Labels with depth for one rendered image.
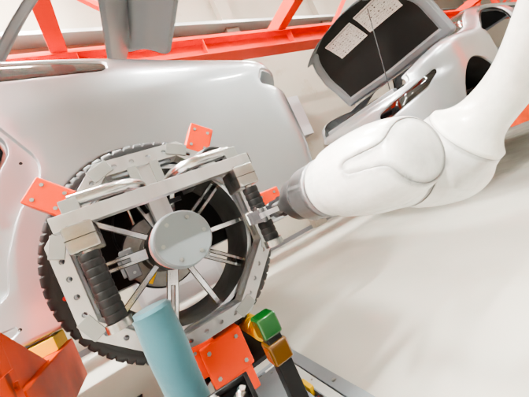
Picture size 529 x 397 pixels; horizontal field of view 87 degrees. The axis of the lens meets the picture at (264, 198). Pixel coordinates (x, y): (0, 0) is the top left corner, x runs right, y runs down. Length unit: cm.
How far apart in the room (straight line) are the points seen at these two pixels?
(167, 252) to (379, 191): 47
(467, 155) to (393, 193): 14
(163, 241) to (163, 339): 20
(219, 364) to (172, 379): 18
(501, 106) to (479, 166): 7
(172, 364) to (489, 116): 68
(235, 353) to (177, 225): 39
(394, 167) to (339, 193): 7
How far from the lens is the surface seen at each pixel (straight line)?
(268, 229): 63
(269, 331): 55
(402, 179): 30
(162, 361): 70
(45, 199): 83
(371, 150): 31
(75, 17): 635
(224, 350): 85
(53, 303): 90
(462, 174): 43
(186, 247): 65
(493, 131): 44
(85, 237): 58
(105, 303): 58
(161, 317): 68
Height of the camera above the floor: 84
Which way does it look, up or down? 1 degrees up
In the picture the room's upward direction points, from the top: 24 degrees counter-clockwise
